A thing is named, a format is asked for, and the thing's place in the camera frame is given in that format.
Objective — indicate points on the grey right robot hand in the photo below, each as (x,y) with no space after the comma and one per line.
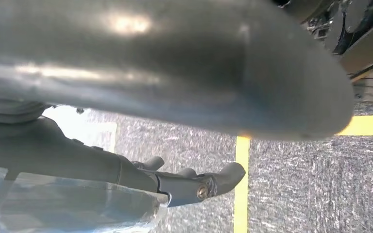
(141,64)

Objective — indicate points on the yellow floor tape square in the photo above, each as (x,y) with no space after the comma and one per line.
(241,193)

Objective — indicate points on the dark robot lower body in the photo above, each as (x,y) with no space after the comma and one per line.
(366,41)

